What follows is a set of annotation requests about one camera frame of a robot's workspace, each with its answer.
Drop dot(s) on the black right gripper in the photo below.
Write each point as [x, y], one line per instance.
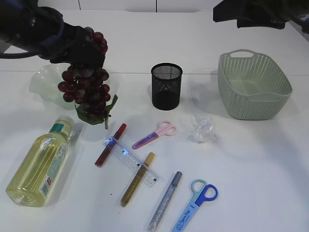
[250, 13]

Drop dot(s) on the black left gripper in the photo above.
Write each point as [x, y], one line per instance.
[76, 46]

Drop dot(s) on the purple artificial grape bunch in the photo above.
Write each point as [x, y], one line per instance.
[86, 87]

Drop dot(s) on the clear plastic sheet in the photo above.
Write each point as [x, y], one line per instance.
[202, 130]

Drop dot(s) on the yellow tea drink bottle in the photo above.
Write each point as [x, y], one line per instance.
[34, 180]

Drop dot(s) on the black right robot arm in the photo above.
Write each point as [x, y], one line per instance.
[295, 11]

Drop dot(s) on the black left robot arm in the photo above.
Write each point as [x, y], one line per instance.
[42, 32]

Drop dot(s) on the green plastic woven basket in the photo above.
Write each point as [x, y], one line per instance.
[252, 88]

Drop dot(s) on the black mesh pen holder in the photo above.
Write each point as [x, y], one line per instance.
[166, 86]

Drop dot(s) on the red glitter glue pen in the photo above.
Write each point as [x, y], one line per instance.
[111, 143]

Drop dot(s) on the clear plastic ruler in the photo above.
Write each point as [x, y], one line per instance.
[132, 162]

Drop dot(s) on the gold glitter glue pen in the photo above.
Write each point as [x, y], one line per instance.
[136, 180]

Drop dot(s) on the silver glitter glue pen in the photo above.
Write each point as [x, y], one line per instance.
[164, 203]

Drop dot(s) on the pink capped scissors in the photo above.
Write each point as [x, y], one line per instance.
[164, 128]

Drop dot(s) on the blue capped scissors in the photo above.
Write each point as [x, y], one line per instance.
[198, 198]

